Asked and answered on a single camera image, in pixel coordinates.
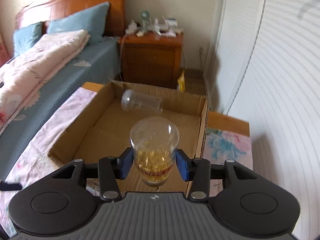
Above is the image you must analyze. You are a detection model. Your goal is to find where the pink floral quilt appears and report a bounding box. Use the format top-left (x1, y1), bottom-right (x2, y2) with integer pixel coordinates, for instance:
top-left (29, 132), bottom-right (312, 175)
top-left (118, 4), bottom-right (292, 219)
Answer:
top-left (1, 30), bottom-right (91, 133)

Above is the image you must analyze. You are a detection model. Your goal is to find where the clear plastic jar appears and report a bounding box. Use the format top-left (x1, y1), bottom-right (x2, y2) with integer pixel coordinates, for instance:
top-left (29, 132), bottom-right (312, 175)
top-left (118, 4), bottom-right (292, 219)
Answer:
top-left (121, 89), bottom-right (162, 114)

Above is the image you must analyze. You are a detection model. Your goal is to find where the blue pillow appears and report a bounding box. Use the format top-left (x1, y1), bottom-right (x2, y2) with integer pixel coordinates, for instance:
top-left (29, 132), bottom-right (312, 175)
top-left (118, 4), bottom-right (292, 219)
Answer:
top-left (47, 2), bottom-right (110, 44)
top-left (13, 22), bottom-right (43, 57)

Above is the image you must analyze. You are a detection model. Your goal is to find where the cardboard box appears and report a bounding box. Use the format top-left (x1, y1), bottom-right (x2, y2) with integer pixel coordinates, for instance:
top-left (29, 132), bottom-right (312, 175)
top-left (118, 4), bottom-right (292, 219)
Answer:
top-left (47, 80), bottom-right (210, 196)

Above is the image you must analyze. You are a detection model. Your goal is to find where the pink floral cloth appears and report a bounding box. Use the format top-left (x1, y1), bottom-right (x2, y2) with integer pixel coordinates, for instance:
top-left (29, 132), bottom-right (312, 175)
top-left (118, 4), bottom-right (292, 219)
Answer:
top-left (0, 87), bottom-right (98, 237)

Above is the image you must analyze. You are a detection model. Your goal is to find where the blue bed sheet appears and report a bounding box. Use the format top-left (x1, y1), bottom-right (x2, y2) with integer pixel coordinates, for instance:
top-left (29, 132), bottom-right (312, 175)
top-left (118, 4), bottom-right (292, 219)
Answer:
top-left (1, 36), bottom-right (120, 180)

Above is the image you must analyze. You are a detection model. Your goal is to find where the wooden nightstand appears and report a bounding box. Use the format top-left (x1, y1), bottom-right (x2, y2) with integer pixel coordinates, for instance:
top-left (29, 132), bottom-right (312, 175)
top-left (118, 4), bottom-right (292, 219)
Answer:
top-left (119, 33), bottom-right (183, 89)

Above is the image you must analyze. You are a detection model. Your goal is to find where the small green desk fan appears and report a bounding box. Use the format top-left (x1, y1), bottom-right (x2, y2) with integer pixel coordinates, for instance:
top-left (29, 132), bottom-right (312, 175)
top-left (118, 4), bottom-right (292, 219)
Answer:
top-left (139, 10), bottom-right (150, 33)

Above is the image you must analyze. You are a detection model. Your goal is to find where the wooden headboard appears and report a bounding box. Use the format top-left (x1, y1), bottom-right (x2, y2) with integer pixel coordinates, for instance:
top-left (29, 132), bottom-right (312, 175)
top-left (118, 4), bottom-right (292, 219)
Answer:
top-left (15, 0), bottom-right (126, 36)

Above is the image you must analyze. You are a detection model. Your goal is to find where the yellow bag on floor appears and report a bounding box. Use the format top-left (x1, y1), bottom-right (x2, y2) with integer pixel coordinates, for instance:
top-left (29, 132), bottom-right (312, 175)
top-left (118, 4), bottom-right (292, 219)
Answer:
top-left (177, 70), bottom-right (185, 92)

